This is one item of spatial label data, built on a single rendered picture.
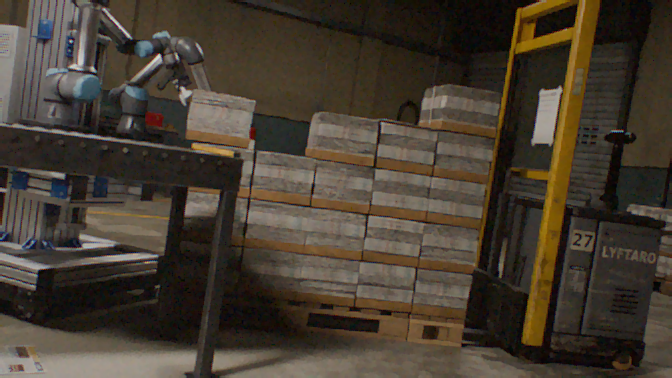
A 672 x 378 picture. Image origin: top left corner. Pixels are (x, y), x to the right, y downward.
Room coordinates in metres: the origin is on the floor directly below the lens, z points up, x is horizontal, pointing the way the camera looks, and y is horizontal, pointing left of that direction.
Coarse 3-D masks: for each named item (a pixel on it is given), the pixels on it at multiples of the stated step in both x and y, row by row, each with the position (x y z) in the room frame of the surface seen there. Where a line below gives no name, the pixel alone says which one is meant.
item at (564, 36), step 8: (560, 32) 3.54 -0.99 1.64; (568, 32) 3.46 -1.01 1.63; (536, 40) 3.79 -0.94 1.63; (544, 40) 3.70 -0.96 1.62; (552, 40) 3.61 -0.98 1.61; (560, 40) 3.53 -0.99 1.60; (568, 40) 3.47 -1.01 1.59; (520, 48) 3.97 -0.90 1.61; (528, 48) 3.87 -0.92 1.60; (536, 48) 3.78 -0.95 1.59; (544, 48) 3.75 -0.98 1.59
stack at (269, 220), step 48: (192, 144) 3.18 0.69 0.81; (192, 192) 3.19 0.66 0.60; (288, 192) 3.28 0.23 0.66; (336, 192) 3.32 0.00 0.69; (384, 192) 3.37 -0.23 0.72; (288, 240) 3.29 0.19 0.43; (336, 240) 3.33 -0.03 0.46; (384, 240) 3.38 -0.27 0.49; (288, 288) 3.29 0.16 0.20; (336, 288) 3.34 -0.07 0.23; (384, 288) 3.39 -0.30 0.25; (384, 336) 3.39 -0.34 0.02
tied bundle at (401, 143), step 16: (384, 128) 3.38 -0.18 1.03; (400, 128) 3.38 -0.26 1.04; (416, 128) 3.39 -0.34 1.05; (384, 144) 3.36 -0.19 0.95; (400, 144) 3.38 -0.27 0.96; (416, 144) 3.40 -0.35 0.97; (432, 144) 3.42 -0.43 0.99; (400, 160) 3.38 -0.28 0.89; (416, 160) 3.40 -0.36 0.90; (432, 160) 3.41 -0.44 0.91
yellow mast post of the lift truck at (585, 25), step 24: (576, 24) 3.37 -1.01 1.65; (576, 48) 3.34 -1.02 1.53; (576, 72) 3.34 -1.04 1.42; (576, 96) 3.34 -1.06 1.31; (576, 120) 3.35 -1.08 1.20; (552, 168) 3.36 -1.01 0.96; (552, 192) 3.34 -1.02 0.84; (552, 216) 3.34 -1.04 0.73; (552, 240) 3.35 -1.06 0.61; (552, 264) 3.35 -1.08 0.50; (528, 312) 3.36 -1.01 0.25; (528, 336) 3.34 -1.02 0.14
